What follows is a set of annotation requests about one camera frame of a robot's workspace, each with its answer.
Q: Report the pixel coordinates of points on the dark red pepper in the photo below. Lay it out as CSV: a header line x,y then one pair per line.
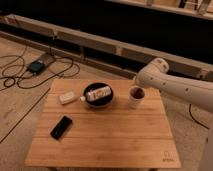
x,y
137,93

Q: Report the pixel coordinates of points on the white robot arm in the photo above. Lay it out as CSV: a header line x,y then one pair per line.
x,y
197,92

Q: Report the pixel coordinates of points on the white ceramic cup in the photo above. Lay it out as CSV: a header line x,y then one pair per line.
x,y
134,103

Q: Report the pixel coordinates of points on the white plastic bottle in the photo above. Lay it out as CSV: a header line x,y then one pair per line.
x,y
96,94

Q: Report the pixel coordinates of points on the black bowl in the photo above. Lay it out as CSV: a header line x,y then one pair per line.
x,y
103,102

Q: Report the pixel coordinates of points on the small white box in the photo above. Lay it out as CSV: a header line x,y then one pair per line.
x,y
67,98

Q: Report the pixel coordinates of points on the wooden table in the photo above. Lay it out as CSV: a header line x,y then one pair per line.
x,y
112,137

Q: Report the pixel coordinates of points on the black rectangular device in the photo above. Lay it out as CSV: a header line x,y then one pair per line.
x,y
61,127

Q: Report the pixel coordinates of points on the blue power adapter box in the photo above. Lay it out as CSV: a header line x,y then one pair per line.
x,y
36,67

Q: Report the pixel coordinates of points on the long wooden rail frame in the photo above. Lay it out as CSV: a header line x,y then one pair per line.
x,y
178,64

